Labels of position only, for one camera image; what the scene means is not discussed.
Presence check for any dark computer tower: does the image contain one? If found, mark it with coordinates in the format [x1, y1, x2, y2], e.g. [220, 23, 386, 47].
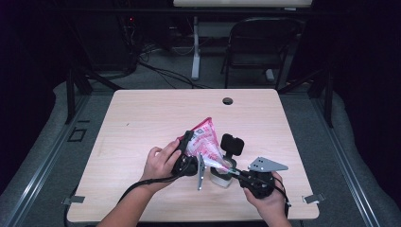
[75, 12, 138, 72]

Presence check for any left hand-held gripper black cable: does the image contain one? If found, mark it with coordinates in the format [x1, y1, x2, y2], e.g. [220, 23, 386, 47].
[117, 174, 187, 205]

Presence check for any right hand-held gripper black cable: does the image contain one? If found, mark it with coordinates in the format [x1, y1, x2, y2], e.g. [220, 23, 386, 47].
[273, 176, 292, 218]

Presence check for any hand-held gripper black cable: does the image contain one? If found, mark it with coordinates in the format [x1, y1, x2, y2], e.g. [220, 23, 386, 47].
[273, 176, 292, 218]
[117, 174, 187, 205]

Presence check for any black frame crossbar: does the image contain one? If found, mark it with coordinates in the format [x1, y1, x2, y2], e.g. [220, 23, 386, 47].
[56, 8, 316, 17]

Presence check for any black folding chair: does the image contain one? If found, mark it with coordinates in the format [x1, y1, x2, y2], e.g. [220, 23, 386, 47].
[220, 17, 305, 91]

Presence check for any person's right hand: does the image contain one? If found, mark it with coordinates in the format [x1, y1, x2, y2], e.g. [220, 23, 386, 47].
[243, 171, 288, 219]

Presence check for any grey metal bracket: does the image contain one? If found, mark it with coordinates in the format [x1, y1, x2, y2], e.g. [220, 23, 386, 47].
[61, 195, 86, 206]
[302, 192, 325, 205]

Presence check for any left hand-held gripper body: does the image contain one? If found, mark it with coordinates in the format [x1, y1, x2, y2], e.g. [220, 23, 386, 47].
[171, 150, 206, 191]

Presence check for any black metal frame stand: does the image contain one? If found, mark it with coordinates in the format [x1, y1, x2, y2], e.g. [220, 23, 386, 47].
[277, 67, 335, 129]
[64, 67, 124, 126]

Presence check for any black cable under table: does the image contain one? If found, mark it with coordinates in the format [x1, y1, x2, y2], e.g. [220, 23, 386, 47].
[59, 184, 79, 227]

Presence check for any aluminium floor rail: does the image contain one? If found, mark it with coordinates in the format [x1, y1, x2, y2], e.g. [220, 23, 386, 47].
[0, 94, 93, 227]
[310, 97, 382, 227]

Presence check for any person's left hand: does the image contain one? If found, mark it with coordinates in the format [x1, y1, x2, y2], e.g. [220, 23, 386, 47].
[140, 139, 183, 191]

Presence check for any red and white plastic bag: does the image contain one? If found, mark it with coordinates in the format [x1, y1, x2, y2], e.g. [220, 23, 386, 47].
[178, 116, 235, 174]

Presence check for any clear jar with black lid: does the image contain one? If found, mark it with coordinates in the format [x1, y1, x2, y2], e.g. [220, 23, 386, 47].
[209, 132, 245, 189]

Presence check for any white desk leg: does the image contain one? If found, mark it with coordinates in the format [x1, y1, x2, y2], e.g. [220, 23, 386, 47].
[191, 15, 201, 80]

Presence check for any bundle of black floor cables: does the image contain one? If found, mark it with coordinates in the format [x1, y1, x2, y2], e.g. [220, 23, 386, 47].
[136, 44, 209, 90]

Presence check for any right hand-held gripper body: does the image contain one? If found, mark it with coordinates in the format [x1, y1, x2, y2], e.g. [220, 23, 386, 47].
[239, 156, 289, 200]

